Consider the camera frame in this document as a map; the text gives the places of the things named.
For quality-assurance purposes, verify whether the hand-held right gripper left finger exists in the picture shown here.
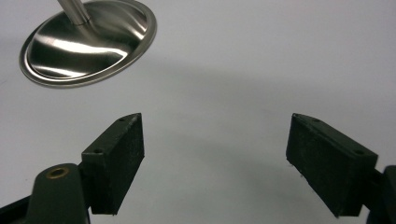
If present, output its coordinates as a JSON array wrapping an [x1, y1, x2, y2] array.
[[25, 112, 146, 224]]

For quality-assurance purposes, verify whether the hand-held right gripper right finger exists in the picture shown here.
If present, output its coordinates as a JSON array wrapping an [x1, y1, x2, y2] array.
[[285, 112, 396, 224]]

